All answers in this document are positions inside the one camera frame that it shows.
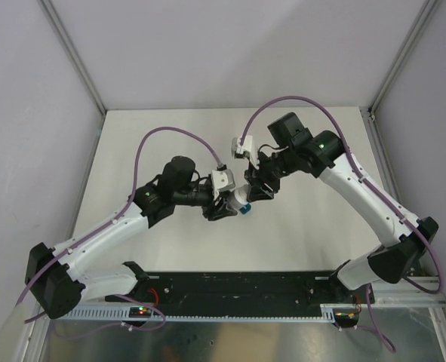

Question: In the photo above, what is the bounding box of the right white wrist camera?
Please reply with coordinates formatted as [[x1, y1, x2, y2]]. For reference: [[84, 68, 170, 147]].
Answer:
[[231, 136, 259, 169]]

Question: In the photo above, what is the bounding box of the grey slotted cable duct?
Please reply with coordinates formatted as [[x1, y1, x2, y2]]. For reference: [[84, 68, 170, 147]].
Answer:
[[60, 303, 356, 324]]

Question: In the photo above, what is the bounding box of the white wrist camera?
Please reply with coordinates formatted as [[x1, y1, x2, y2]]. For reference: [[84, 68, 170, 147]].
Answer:
[[231, 136, 259, 169], [211, 169, 235, 201]]

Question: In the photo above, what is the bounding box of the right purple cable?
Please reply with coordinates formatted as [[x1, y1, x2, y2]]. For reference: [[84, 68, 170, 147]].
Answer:
[[239, 96, 445, 294]]

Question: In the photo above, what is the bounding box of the right aluminium frame post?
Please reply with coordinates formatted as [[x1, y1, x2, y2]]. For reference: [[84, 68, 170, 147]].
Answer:
[[368, 0, 441, 116]]

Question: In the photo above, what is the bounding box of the white bottle cap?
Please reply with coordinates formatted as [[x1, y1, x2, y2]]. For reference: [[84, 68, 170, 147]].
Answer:
[[234, 188, 248, 205]]

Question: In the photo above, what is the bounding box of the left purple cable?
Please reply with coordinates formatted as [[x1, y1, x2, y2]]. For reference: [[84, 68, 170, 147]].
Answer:
[[17, 127, 227, 324]]

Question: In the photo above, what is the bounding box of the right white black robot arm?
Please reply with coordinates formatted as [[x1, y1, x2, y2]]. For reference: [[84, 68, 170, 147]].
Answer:
[[232, 112, 438, 302]]

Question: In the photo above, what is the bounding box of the white pill bottle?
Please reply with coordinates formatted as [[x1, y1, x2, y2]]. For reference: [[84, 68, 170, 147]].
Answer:
[[229, 186, 251, 214]]

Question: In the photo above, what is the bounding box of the aluminium frame crossbar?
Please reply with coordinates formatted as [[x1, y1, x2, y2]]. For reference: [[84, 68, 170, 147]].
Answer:
[[372, 280, 446, 307]]

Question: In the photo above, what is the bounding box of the blue pill box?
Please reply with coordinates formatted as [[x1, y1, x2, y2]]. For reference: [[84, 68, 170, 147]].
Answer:
[[239, 204, 251, 215]]

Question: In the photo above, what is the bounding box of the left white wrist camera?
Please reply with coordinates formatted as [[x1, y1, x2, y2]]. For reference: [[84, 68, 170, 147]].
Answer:
[[211, 169, 235, 201]]

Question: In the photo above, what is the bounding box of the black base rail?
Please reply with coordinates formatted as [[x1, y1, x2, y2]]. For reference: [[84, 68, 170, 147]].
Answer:
[[128, 271, 374, 317]]

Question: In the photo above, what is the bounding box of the aluminium frame post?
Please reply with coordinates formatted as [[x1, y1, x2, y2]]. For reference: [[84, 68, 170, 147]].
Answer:
[[37, 0, 106, 116], [368, 0, 441, 116]]

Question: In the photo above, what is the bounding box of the left aluminium frame post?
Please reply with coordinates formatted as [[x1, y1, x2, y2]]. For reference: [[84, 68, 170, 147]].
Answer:
[[37, 0, 106, 116]]

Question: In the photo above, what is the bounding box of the purple cable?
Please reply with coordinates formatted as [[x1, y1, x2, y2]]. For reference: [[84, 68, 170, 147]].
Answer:
[[239, 96, 445, 294], [17, 127, 227, 324]]

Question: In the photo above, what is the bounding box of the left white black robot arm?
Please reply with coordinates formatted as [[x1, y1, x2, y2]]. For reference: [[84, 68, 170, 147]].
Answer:
[[25, 156, 237, 319]]

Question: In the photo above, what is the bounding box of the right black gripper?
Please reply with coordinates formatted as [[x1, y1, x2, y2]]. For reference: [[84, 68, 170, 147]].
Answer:
[[244, 146, 297, 203]]

